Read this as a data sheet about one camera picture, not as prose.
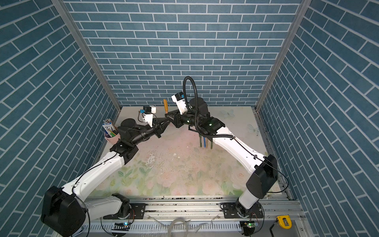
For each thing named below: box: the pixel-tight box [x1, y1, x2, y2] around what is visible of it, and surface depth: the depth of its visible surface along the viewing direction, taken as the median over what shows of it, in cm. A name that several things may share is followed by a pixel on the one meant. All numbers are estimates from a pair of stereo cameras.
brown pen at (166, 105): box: [163, 98, 169, 114], surface depth 67 cm
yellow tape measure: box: [276, 214, 293, 230], surface depth 71 cm
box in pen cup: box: [102, 118, 118, 138], surface depth 90 cm
